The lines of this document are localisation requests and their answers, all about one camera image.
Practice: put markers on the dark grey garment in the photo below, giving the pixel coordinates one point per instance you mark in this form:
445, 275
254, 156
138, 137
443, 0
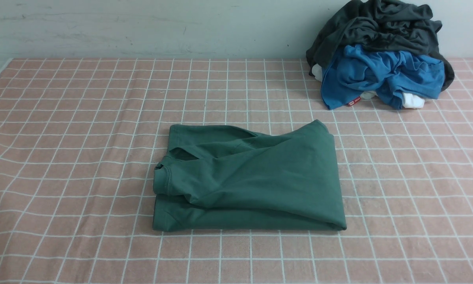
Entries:
380, 25

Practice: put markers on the blue garment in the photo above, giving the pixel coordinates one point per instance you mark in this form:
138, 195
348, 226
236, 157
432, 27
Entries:
353, 71

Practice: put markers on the pink grid tablecloth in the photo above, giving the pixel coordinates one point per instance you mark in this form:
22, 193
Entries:
79, 139

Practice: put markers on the green long-sleeve top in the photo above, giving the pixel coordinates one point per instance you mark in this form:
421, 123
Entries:
221, 177

